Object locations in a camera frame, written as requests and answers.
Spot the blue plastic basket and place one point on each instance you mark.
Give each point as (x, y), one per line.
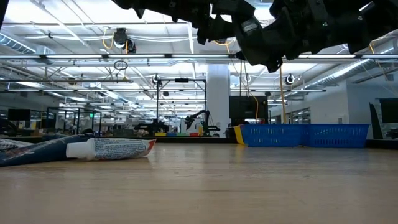
(335, 136)
(270, 135)

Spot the small white toothpaste tube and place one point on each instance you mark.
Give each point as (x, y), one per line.
(118, 148)

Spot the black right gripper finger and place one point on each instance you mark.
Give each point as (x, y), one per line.
(284, 40)

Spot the yellow plastic basket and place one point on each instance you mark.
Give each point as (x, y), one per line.
(238, 135)

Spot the small yellow bin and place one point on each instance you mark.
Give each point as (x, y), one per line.
(160, 134)

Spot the small blue bin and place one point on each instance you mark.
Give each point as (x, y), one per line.
(171, 134)

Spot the black display panel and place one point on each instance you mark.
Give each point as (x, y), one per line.
(248, 107)

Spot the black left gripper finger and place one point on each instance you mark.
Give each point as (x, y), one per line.
(224, 29)

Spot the distant black rig frame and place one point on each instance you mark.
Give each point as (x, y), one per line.
(158, 105)

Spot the small green bin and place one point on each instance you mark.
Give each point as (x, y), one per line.
(183, 134)

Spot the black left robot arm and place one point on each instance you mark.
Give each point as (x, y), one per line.
(161, 7)

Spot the small red bin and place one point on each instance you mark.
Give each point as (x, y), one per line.
(194, 134)

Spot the silver ventilation duct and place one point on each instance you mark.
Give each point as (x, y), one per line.
(15, 43)
(342, 73)

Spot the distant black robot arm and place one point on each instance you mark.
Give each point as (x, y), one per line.
(199, 119)

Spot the small dark blue tube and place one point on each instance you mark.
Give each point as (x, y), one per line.
(37, 154)

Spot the distant black monitor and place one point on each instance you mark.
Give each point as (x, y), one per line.
(19, 114)
(390, 110)

